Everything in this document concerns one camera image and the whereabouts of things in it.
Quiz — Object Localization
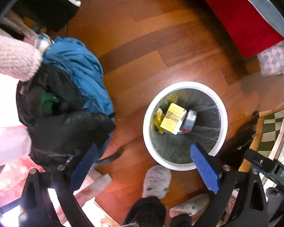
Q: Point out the yellow wrapper in bin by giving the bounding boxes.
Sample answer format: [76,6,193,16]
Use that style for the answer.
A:
[153,108,165,134]

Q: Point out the pink knitted hat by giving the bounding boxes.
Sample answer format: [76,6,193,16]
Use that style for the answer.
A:
[0,35,42,82]

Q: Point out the red blanket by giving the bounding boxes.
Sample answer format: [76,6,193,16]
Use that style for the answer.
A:
[205,0,284,58]

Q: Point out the grey barcode carton box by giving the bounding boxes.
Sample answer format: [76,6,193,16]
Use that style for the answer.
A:
[180,110,197,133]

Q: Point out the black clothing pile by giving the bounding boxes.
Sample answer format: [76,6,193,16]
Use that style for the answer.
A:
[16,65,115,171]

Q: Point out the yellow box in bin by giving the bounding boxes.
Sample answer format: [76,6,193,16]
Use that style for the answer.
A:
[160,103,187,135]

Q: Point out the grey fluffy slipper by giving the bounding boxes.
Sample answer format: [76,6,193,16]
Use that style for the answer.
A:
[142,165,171,199]
[169,193,210,217]

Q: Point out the white round trash bin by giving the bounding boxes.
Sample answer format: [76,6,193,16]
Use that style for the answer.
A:
[143,82,228,171]

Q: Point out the blue jacket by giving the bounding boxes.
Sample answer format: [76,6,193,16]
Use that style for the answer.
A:
[30,37,115,160]

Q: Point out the grey fluffy left slipper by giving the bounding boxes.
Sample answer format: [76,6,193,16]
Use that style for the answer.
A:
[142,165,171,199]

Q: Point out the grey fluffy right slipper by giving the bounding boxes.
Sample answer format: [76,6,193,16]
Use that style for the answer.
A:
[169,193,210,217]

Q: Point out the checkered white bed quilt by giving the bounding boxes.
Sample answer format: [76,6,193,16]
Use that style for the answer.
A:
[237,92,284,227]

